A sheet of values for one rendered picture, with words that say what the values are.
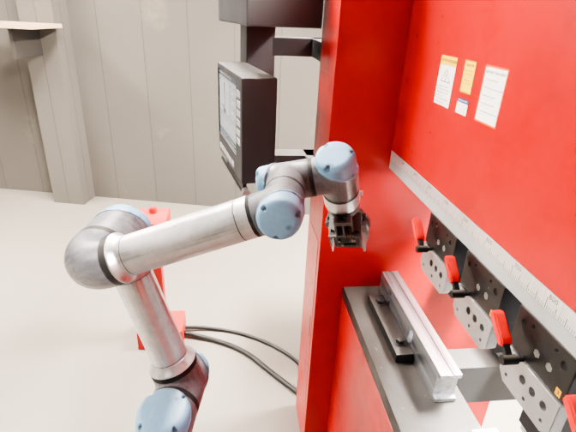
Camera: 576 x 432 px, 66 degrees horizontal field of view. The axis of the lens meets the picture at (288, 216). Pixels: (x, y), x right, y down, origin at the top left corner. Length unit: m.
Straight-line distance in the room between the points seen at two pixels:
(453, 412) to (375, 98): 0.91
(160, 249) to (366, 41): 0.90
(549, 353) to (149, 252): 0.68
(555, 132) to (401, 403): 0.79
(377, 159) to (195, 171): 3.06
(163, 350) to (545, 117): 0.90
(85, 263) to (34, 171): 4.32
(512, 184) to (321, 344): 1.13
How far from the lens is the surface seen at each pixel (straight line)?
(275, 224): 0.70
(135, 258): 0.81
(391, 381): 1.35
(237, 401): 2.44
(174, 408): 1.08
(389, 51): 1.43
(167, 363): 1.12
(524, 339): 0.92
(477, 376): 1.50
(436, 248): 1.19
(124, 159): 4.61
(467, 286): 1.06
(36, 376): 2.80
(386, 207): 1.57
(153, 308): 1.05
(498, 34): 1.01
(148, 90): 4.33
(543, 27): 0.90
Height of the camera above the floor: 1.80
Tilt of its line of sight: 25 degrees down
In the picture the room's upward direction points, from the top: 3 degrees clockwise
